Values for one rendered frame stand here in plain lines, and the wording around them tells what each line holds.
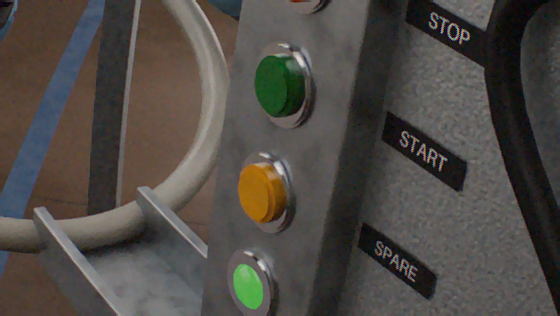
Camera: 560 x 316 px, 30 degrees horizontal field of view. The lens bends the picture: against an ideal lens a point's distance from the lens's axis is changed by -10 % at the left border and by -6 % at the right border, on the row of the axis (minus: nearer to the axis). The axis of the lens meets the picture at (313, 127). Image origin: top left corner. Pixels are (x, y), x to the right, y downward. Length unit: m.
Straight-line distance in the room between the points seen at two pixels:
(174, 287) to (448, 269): 0.51
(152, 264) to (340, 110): 0.53
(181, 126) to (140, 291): 2.82
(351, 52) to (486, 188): 0.07
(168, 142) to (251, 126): 3.11
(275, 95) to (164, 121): 3.28
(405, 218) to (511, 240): 0.06
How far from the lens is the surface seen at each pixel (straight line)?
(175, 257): 0.93
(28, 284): 2.82
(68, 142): 3.53
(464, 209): 0.42
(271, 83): 0.45
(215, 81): 1.11
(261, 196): 0.47
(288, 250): 0.48
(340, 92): 0.43
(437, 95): 0.42
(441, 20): 0.41
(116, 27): 2.57
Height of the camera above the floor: 1.65
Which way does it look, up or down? 25 degrees down
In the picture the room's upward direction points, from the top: 10 degrees clockwise
